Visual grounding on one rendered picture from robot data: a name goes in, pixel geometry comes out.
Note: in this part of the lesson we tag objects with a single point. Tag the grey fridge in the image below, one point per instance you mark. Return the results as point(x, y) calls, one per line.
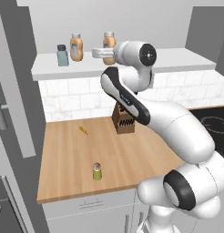
point(13, 197)

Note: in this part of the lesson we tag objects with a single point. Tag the black hob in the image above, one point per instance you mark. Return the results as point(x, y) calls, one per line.
point(218, 121)

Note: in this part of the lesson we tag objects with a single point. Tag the brown knife block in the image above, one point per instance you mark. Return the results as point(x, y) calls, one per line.
point(124, 124)

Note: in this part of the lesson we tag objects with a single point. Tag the white drawer front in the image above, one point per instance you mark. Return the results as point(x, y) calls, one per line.
point(117, 200)

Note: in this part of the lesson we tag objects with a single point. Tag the white cabinet shelf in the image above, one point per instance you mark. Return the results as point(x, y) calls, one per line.
point(71, 68)

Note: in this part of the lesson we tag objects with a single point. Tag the small orange condiment bottle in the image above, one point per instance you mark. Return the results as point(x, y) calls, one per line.
point(83, 130)

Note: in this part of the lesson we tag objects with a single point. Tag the blue-grey shaker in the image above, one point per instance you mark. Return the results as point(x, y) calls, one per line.
point(62, 57)

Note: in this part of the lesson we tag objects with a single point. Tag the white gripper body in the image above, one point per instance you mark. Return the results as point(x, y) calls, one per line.
point(101, 53)

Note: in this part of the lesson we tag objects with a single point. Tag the white cupboard door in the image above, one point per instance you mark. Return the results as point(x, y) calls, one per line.
point(86, 223)

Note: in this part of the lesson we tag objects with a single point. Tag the yellow-green shaker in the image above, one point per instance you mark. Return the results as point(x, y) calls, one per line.
point(97, 173)

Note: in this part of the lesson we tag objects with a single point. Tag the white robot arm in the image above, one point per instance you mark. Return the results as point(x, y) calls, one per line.
point(183, 133)

